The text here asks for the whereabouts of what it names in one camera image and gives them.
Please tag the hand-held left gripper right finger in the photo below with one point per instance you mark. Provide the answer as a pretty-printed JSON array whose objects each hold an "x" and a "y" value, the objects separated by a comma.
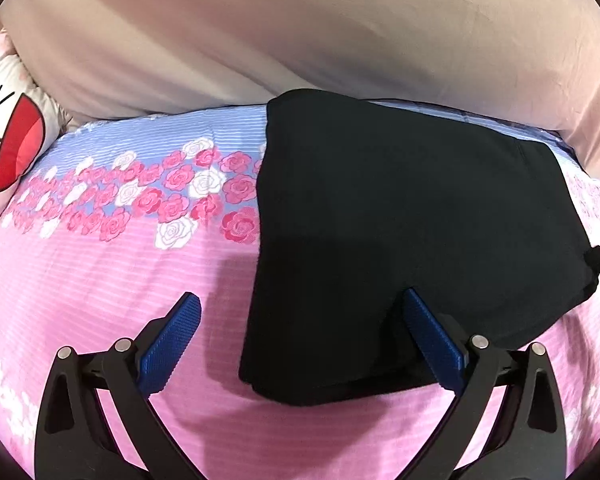
[{"x": 435, "y": 340}]

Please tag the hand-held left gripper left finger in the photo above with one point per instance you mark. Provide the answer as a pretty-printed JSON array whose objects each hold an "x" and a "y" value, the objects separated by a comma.
[{"x": 172, "y": 340}]

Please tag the black pants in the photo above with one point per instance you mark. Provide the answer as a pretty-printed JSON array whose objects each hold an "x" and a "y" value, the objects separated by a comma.
[{"x": 405, "y": 210}]

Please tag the pink floral bedsheet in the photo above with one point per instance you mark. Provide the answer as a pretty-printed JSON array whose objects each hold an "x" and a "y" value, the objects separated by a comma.
[{"x": 105, "y": 280}]

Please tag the white cartoon print pillow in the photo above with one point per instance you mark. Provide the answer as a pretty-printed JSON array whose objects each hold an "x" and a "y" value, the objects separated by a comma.
[{"x": 15, "y": 130}]

